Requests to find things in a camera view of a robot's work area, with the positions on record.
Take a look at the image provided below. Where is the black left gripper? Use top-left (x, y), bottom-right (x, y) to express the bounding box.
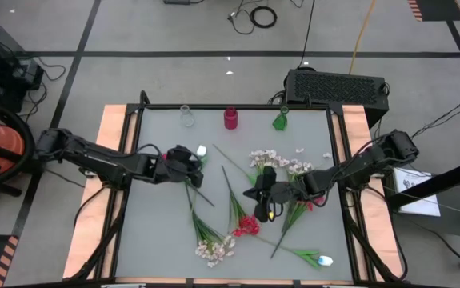
top-left (149, 145), bottom-right (206, 190)

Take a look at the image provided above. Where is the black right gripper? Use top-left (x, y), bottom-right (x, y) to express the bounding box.
top-left (243, 165), bottom-right (330, 223)

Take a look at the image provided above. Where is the white artificial tulip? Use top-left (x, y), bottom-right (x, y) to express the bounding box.
top-left (195, 144), bottom-right (211, 170)
top-left (212, 143), bottom-right (259, 187)
top-left (253, 234), bottom-right (334, 270)

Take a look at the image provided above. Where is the pale artificial blossom bunch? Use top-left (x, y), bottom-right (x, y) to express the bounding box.
top-left (248, 149), bottom-right (291, 177)
top-left (184, 182), bottom-right (238, 269)
top-left (286, 158), bottom-right (314, 185)

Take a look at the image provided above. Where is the clear glass vase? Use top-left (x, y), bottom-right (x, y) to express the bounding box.
top-left (179, 104), bottom-right (196, 128)

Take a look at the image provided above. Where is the red glass vase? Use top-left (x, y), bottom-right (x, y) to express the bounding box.
top-left (223, 106), bottom-right (239, 131)

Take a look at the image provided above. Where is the green glass vase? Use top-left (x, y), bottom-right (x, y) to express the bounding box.
top-left (271, 106), bottom-right (290, 132)

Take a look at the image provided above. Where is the light wooden side board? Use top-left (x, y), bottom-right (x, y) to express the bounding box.
top-left (62, 104), bottom-right (129, 281)
top-left (341, 104), bottom-right (406, 281)

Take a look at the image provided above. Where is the black computer case with grille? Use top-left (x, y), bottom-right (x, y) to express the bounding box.
top-left (284, 66), bottom-right (390, 129)

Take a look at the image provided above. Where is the white printed paper sheet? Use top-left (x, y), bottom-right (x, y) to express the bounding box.
top-left (393, 167), bottom-right (442, 218)

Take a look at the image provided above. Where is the black metal stand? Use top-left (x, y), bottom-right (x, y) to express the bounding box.
top-left (387, 154), bottom-right (460, 277)

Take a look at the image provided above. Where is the orange vacuum cleaner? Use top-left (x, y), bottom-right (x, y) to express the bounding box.
top-left (0, 98), bottom-right (37, 209)

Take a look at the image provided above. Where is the black aluminium table frame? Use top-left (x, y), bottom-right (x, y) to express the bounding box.
top-left (69, 90), bottom-right (409, 288)

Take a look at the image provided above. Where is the coiled black cable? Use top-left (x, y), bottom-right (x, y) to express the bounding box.
top-left (249, 6), bottom-right (278, 30)

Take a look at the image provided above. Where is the long black cable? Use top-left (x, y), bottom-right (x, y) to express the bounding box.
top-left (298, 0), bottom-right (317, 68)

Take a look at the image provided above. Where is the yellow cable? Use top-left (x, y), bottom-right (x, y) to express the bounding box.
top-left (348, 0), bottom-right (377, 75)

